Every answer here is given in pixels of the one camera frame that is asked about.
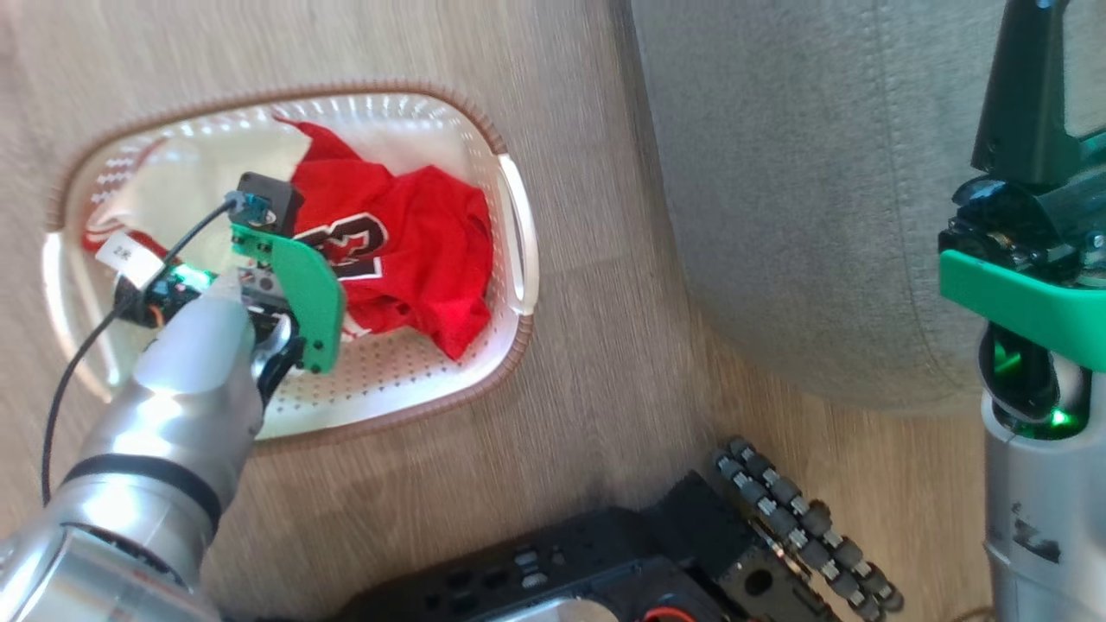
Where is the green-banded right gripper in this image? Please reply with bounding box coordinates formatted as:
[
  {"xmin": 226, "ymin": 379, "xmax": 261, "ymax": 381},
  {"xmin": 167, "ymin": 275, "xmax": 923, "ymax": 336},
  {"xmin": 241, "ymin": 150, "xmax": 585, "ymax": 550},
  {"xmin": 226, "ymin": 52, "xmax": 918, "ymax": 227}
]
[{"xmin": 938, "ymin": 0, "xmax": 1106, "ymax": 441}]

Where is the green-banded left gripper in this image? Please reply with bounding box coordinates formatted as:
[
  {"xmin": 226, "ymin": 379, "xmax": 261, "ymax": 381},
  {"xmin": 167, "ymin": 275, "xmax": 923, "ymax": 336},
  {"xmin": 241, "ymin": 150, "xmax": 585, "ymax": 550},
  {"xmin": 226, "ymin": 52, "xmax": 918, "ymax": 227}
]
[{"xmin": 207, "ymin": 223, "xmax": 346, "ymax": 403}]

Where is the red basketball jersey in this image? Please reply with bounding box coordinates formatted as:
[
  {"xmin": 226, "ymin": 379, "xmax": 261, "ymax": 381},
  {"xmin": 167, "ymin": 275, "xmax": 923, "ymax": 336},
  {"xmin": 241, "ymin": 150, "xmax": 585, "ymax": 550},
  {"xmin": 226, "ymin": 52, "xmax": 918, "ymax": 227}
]
[{"xmin": 276, "ymin": 117, "xmax": 495, "ymax": 362}]

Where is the white plastic laundry basket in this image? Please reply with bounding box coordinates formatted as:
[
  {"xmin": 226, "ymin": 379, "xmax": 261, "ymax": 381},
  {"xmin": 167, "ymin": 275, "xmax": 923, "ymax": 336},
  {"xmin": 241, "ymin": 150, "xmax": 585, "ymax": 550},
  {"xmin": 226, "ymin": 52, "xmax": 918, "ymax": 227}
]
[{"xmin": 41, "ymin": 82, "xmax": 541, "ymax": 450}]

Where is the white garment with red trim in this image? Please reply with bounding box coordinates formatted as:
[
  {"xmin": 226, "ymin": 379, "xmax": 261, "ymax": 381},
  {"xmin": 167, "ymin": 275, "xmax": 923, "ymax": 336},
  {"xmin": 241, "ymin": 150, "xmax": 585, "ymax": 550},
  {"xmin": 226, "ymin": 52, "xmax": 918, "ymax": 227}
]
[{"xmin": 82, "ymin": 121, "xmax": 303, "ymax": 260}]

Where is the black roller omni wheel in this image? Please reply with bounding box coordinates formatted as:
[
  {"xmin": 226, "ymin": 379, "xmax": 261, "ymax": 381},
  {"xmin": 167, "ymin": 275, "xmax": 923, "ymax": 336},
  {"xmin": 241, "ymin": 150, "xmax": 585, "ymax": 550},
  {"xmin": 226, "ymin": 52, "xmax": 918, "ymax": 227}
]
[{"xmin": 713, "ymin": 436, "xmax": 906, "ymax": 622}]

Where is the white cable label tag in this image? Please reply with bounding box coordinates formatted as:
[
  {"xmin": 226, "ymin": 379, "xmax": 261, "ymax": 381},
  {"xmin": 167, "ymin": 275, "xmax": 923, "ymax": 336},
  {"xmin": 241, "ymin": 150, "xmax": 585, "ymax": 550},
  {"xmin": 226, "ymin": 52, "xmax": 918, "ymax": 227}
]
[{"xmin": 95, "ymin": 232, "xmax": 165, "ymax": 290}]

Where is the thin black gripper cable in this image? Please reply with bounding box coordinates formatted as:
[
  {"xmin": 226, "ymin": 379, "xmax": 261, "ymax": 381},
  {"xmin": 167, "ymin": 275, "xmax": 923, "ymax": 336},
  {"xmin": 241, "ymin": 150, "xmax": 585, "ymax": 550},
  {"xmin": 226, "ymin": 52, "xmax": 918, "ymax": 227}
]
[{"xmin": 41, "ymin": 192, "xmax": 251, "ymax": 506}]

